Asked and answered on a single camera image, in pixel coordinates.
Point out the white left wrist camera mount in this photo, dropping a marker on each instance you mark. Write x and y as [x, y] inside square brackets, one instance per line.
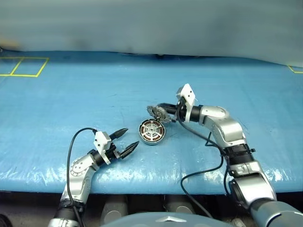
[101, 144]

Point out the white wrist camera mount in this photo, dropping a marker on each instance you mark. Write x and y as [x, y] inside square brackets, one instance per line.
[188, 94]
[101, 144]

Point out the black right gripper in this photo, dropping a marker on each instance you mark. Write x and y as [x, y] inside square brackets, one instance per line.
[181, 112]

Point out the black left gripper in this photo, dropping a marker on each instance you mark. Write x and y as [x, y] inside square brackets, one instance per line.
[112, 153]

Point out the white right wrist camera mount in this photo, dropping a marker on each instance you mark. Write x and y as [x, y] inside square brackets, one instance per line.
[188, 94]

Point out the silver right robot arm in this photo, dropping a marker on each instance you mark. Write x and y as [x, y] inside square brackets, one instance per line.
[229, 127]

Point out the silver finned motor end cover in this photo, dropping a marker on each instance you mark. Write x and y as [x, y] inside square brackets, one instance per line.
[158, 113]

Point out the dark grey rounded cylinder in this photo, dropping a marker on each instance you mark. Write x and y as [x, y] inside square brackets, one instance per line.
[114, 208]
[180, 204]

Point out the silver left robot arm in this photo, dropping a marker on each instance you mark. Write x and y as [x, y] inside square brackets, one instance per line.
[80, 170]

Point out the motor stator with copper windings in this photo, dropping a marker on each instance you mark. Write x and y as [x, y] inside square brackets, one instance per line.
[154, 143]

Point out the blue foam table cover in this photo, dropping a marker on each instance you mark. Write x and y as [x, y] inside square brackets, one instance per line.
[71, 94]

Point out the grey robot torso with emblem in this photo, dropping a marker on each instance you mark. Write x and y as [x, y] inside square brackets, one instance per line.
[151, 220]

